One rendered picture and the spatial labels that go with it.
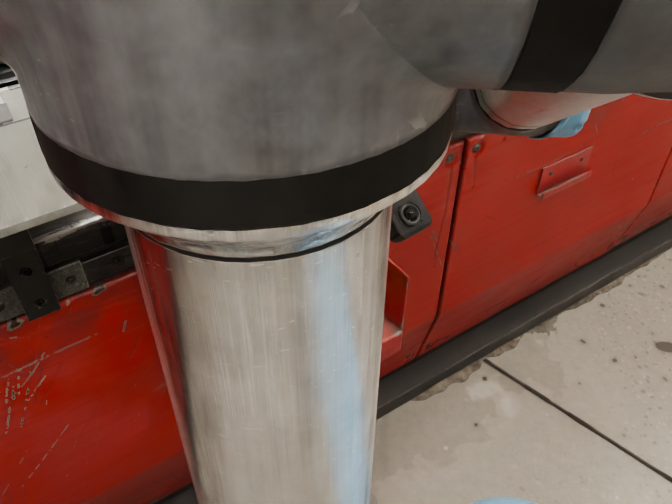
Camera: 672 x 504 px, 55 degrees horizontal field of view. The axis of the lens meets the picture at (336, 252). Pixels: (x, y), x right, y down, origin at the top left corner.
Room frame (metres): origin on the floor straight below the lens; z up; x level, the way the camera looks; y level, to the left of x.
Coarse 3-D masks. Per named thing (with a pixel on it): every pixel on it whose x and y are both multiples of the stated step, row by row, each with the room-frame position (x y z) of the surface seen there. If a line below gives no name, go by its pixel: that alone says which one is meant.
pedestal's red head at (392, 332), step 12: (396, 276) 0.58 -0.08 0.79; (408, 276) 0.57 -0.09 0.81; (396, 288) 0.58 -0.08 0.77; (396, 300) 0.58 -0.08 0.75; (384, 312) 0.60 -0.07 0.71; (396, 312) 0.58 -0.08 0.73; (384, 324) 0.58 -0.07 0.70; (396, 324) 0.58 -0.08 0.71; (384, 336) 0.56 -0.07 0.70; (396, 336) 0.56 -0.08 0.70; (384, 348) 0.55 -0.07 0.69; (396, 348) 0.56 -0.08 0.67
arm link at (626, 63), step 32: (640, 0) 0.10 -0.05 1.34; (608, 32) 0.11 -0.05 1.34; (640, 32) 0.11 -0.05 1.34; (608, 64) 0.11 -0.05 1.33; (640, 64) 0.11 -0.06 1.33; (480, 96) 0.41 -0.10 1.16; (512, 96) 0.33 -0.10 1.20; (544, 96) 0.29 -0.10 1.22; (576, 96) 0.26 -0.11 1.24; (608, 96) 0.25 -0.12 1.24; (480, 128) 0.44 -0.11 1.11; (512, 128) 0.40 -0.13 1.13; (544, 128) 0.43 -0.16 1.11; (576, 128) 0.43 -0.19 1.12
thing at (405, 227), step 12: (396, 204) 0.52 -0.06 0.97; (408, 204) 0.52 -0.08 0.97; (420, 204) 0.53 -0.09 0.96; (396, 216) 0.51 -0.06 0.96; (408, 216) 0.51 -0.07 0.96; (420, 216) 0.51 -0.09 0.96; (396, 228) 0.50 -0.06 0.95; (408, 228) 0.50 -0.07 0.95; (420, 228) 0.50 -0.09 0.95; (396, 240) 0.50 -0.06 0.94
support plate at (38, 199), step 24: (24, 120) 0.63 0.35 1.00; (0, 144) 0.58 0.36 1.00; (24, 144) 0.58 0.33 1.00; (0, 168) 0.54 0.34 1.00; (24, 168) 0.54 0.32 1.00; (0, 192) 0.50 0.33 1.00; (24, 192) 0.50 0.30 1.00; (48, 192) 0.50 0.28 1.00; (0, 216) 0.46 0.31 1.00; (24, 216) 0.46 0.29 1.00; (48, 216) 0.46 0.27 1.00
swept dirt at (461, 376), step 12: (624, 276) 1.37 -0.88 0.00; (600, 288) 1.32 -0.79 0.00; (612, 288) 1.32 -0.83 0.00; (588, 300) 1.27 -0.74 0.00; (540, 324) 1.18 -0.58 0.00; (504, 348) 1.10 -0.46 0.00; (480, 360) 1.06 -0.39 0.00; (468, 372) 1.02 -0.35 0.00; (444, 384) 0.98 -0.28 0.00; (420, 396) 0.94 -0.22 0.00
